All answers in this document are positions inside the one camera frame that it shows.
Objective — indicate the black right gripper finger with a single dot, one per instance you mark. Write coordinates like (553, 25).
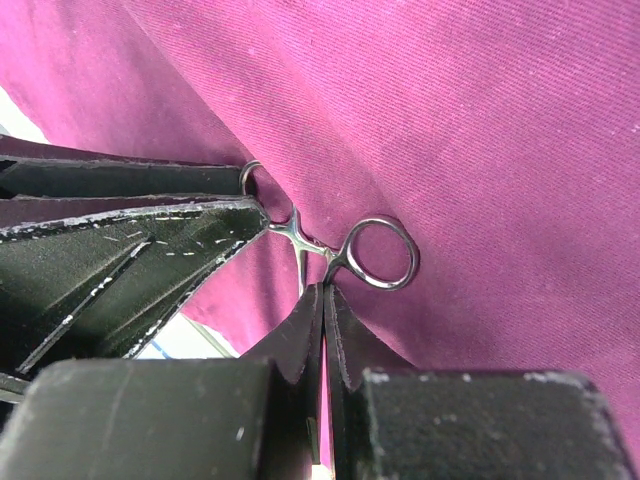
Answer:
(253, 417)
(97, 278)
(392, 420)
(49, 171)

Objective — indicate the steel hemostat forceps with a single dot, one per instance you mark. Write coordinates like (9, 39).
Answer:
(345, 255)

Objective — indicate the purple cloth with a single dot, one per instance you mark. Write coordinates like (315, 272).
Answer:
(504, 135)

